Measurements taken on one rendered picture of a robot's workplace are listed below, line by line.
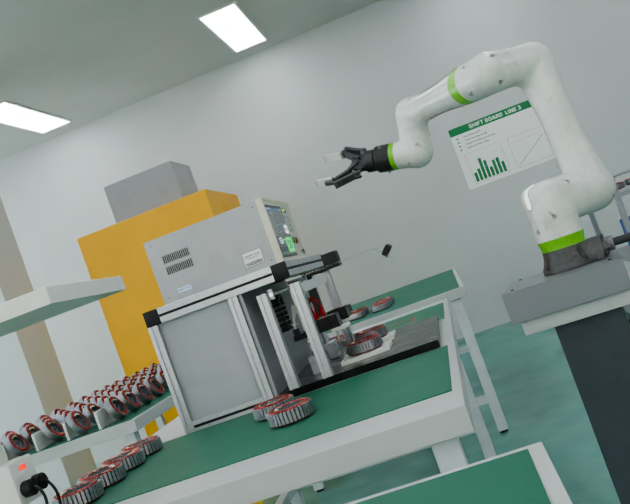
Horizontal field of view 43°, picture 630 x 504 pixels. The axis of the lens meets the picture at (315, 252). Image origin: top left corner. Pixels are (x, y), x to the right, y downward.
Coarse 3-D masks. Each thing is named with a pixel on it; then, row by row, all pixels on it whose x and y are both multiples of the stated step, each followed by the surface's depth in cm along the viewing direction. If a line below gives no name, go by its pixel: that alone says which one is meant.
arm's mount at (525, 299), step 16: (608, 256) 212; (576, 272) 201; (592, 272) 200; (608, 272) 199; (624, 272) 198; (512, 288) 216; (528, 288) 205; (544, 288) 204; (560, 288) 203; (576, 288) 202; (592, 288) 200; (608, 288) 199; (624, 288) 198; (512, 304) 207; (528, 304) 206; (544, 304) 204; (560, 304) 203; (576, 304) 202; (512, 320) 207; (528, 320) 206
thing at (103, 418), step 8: (104, 408) 343; (96, 416) 335; (104, 416) 341; (64, 424) 337; (96, 424) 363; (104, 424) 338; (40, 432) 345; (72, 432) 341; (40, 440) 343; (48, 440) 349; (32, 448) 362; (40, 448) 341; (8, 456) 343; (16, 456) 348
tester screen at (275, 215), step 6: (270, 210) 242; (276, 210) 252; (270, 216) 239; (276, 216) 248; (282, 216) 258; (276, 222) 245; (282, 222) 255; (276, 228) 241; (276, 234) 238; (282, 234) 247; (288, 234) 257; (282, 246) 240; (282, 252) 237; (288, 252) 246; (294, 252) 256
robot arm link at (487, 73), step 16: (464, 64) 228; (480, 64) 221; (496, 64) 220; (512, 64) 223; (448, 80) 235; (464, 80) 226; (480, 80) 222; (496, 80) 221; (512, 80) 225; (464, 96) 231; (480, 96) 228
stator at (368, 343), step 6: (366, 336) 243; (372, 336) 236; (378, 336) 236; (354, 342) 241; (360, 342) 234; (366, 342) 234; (372, 342) 234; (378, 342) 236; (348, 348) 237; (354, 348) 235; (360, 348) 234; (366, 348) 235; (372, 348) 234; (348, 354) 238; (354, 354) 235
